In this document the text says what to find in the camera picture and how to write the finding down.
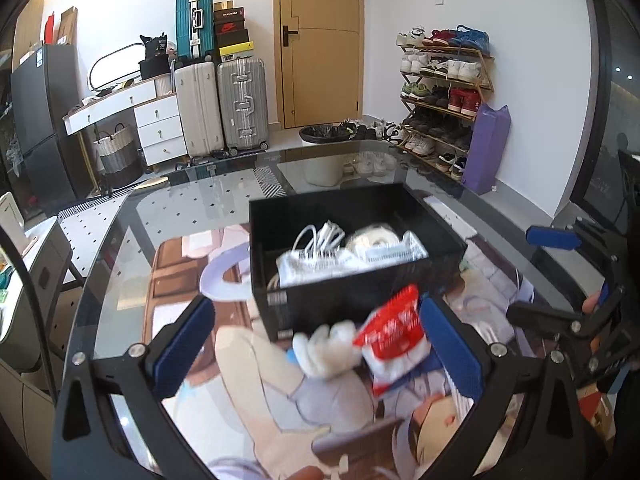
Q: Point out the black bag on desk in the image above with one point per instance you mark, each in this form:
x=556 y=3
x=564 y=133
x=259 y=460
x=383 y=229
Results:
x=156 y=61

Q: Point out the anime print table mat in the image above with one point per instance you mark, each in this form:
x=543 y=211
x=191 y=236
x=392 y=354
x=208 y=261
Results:
x=247 y=409

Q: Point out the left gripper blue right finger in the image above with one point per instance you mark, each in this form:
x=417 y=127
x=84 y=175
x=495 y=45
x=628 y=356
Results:
x=447 y=335

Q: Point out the wooden door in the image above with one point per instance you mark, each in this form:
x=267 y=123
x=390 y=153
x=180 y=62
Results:
x=319 y=60

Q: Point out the teal suitcase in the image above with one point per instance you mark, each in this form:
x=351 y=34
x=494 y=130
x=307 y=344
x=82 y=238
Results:
x=195 y=37

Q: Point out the red balloon glue packet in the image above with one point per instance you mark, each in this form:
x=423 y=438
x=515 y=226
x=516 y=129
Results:
x=393 y=341

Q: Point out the black refrigerator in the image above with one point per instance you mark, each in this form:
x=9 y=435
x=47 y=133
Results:
x=44 y=89

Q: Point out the white desk with drawers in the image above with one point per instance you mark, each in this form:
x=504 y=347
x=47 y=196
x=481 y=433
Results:
x=153 y=106

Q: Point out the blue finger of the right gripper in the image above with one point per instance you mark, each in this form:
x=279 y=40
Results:
x=544 y=236
x=546 y=321

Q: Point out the stacked shoe boxes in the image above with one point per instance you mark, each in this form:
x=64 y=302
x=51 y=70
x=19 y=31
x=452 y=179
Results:
x=231 y=34

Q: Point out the person's right hand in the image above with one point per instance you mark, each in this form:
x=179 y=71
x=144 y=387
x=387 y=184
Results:
x=591 y=304

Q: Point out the woven laundry basket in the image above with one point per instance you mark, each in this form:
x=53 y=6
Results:
x=118 y=154

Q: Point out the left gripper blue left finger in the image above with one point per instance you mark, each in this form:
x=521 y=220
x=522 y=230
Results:
x=176 y=346

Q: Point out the wooden shoe rack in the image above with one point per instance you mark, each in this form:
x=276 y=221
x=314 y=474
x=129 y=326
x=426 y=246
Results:
x=445 y=78

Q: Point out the purple bag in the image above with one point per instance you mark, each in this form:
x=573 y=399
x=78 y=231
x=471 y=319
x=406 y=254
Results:
x=490 y=132

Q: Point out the white printed plastic packet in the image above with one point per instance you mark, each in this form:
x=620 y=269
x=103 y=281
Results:
x=379 y=249

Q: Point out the white suitcase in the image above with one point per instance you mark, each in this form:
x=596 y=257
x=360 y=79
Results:
x=197 y=97

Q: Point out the black cardboard storage box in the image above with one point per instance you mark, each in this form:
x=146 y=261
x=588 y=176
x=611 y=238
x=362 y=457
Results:
x=279 y=224

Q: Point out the silver suitcase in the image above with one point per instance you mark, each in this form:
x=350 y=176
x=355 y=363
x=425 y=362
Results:
x=243 y=104

